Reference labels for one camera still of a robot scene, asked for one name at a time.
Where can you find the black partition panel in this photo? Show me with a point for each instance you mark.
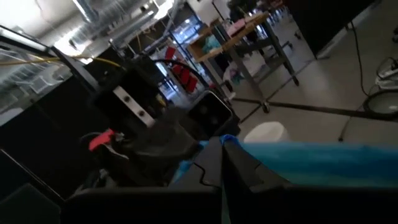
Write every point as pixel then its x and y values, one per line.
pixel 326 21

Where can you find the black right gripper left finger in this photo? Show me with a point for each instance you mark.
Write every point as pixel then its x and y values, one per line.
pixel 171 205

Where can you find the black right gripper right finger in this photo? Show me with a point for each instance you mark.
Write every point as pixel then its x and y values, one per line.
pixel 280 205

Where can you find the red tape strip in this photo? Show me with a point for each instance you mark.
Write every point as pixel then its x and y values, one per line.
pixel 101 140

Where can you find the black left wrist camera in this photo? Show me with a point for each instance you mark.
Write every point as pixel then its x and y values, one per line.
pixel 211 113

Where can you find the teal plastic trash bag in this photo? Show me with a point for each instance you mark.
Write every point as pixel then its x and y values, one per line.
pixel 311 161

